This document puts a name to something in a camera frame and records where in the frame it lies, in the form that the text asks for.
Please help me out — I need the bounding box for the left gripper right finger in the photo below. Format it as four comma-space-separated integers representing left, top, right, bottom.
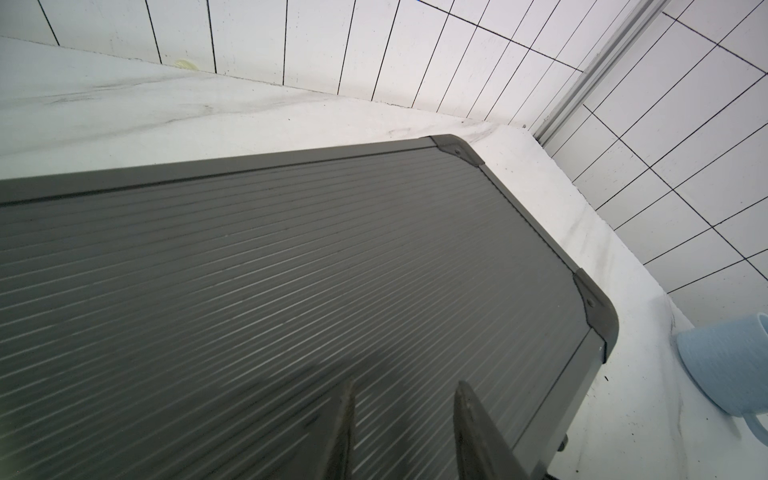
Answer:
453, 381, 529, 480

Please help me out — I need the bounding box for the light blue ceramic mug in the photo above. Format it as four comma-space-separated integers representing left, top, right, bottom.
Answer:
675, 313, 767, 444

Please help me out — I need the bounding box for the black poker set case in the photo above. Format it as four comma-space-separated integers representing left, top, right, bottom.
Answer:
1, 135, 619, 479

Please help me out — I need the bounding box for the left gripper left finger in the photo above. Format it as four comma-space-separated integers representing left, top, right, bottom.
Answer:
278, 380, 356, 479

